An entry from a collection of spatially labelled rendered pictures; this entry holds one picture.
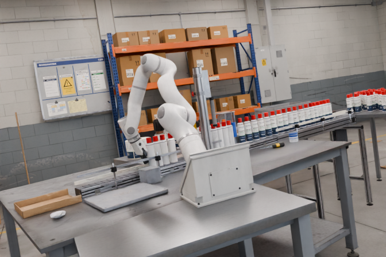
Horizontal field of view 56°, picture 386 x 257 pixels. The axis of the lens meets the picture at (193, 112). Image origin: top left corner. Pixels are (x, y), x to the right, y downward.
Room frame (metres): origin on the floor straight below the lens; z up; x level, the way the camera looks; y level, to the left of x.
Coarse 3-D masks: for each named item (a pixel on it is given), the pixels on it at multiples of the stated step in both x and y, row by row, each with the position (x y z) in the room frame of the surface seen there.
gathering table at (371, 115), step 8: (360, 112) 3.76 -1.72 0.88; (368, 112) 3.66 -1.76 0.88; (376, 112) 3.57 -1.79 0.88; (384, 112) 3.48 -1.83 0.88; (376, 136) 4.19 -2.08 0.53; (376, 144) 4.18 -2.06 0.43; (376, 152) 4.18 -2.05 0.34; (376, 160) 4.18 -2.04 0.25; (376, 168) 4.19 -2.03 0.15; (376, 176) 4.20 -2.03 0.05
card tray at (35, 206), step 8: (56, 192) 2.14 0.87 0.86; (64, 192) 2.16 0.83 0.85; (24, 200) 2.04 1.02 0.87; (32, 200) 2.06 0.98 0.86; (40, 200) 2.08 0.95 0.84; (48, 200) 2.09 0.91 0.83; (56, 200) 2.06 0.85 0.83; (64, 200) 1.91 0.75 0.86; (72, 200) 1.94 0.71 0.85; (80, 200) 1.96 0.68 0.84; (16, 208) 1.95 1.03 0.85; (24, 208) 1.99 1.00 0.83; (32, 208) 1.82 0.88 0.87; (40, 208) 1.84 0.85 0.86; (48, 208) 1.86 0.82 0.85; (56, 208) 1.89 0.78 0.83; (24, 216) 1.80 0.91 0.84
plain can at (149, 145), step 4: (148, 140) 2.35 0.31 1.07; (148, 144) 2.35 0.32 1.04; (152, 144) 2.36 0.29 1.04; (148, 148) 2.34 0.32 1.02; (152, 148) 2.35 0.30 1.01; (148, 152) 2.35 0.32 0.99; (152, 152) 2.35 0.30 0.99; (148, 156) 2.35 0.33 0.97; (152, 156) 2.35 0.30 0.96; (152, 160) 2.35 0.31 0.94; (152, 164) 2.34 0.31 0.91
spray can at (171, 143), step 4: (168, 136) 2.45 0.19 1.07; (168, 140) 2.44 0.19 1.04; (172, 140) 2.44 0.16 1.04; (168, 144) 2.44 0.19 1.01; (172, 144) 2.44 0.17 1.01; (168, 148) 2.45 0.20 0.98; (172, 148) 2.44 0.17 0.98; (172, 156) 2.44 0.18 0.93; (176, 156) 2.45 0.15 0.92; (172, 160) 2.44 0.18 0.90; (176, 160) 2.45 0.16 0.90
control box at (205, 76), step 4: (204, 72) 2.46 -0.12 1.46; (204, 76) 2.46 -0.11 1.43; (208, 76) 2.46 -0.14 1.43; (204, 80) 2.46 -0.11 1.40; (208, 80) 2.46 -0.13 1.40; (204, 84) 2.46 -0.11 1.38; (208, 84) 2.46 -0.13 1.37; (204, 88) 2.46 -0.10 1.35; (208, 88) 2.46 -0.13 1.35; (204, 92) 2.46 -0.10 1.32; (208, 92) 2.46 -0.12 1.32; (208, 96) 2.46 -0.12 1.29
